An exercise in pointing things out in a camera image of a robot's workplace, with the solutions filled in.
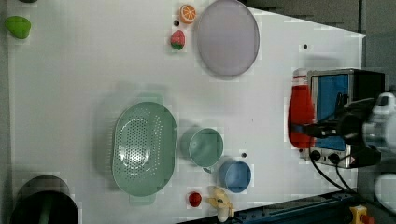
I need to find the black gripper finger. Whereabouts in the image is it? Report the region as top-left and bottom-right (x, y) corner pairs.
(290, 124), (321, 137)

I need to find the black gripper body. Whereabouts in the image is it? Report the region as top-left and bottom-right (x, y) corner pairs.
(315, 98), (375, 151)

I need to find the red ketchup bottle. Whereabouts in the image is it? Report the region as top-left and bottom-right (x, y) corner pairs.
(288, 68), (315, 149)

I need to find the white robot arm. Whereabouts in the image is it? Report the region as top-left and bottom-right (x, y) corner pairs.
(288, 92), (395, 173)

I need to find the green strainer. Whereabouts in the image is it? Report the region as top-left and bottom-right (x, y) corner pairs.
(112, 93), (177, 206)

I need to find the black toaster oven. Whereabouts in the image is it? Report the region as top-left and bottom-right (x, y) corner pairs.
(302, 69), (385, 169)

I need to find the blue cup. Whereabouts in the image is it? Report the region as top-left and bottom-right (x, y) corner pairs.
(219, 160), (251, 193)

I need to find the green cup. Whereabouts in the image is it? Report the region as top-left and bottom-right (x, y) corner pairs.
(180, 126), (224, 174)

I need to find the beige plush toy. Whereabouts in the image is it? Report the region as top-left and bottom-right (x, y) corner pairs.
(205, 186), (235, 223)

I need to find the grey round plate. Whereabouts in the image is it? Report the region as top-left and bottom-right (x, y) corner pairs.
(196, 0), (260, 76)

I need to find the red strawberry toy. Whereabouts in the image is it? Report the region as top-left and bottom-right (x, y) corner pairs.
(188, 192), (202, 207)

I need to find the pink strawberry toy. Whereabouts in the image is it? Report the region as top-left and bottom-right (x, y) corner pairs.
(170, 30), (186, 50)

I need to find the orange slice toy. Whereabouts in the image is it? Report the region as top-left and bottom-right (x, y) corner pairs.
(179, 4), (196, 24)

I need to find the black cylinder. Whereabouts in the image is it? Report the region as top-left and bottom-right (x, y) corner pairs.
(9, 175), (79, 224)

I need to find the green marker object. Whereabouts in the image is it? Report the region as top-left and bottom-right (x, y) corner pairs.
(5, 16), (32, 39)

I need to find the black camera cable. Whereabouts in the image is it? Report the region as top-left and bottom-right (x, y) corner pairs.
(309, 153), (359, 195)

